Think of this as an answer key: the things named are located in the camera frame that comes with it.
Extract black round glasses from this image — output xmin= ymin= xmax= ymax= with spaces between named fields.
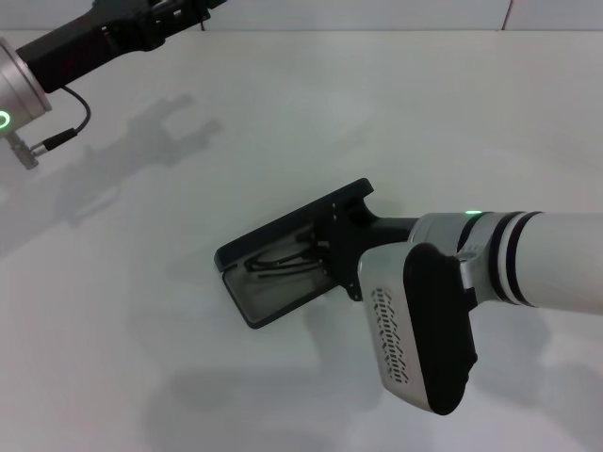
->
xmin=244 ymin=225 xmax=331 ymax=283

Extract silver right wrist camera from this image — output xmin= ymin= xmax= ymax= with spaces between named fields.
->
xmin=356 ymin=242 xmax=478 ymax=417

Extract black glasses case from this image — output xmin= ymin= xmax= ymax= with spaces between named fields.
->
xmin=214 ymin=177 xmax=376 ymax=331

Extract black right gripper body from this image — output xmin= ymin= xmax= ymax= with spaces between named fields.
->
xmin=308 ymin=197 xmax=420 ymax=302

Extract silver right camera bracket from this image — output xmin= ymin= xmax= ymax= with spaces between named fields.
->
xmin=454 ymin=247 xmax=478 ymax=293

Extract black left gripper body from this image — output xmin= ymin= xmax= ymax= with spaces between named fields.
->
xmin=16 ymin=0 xmax=167 ymax=94

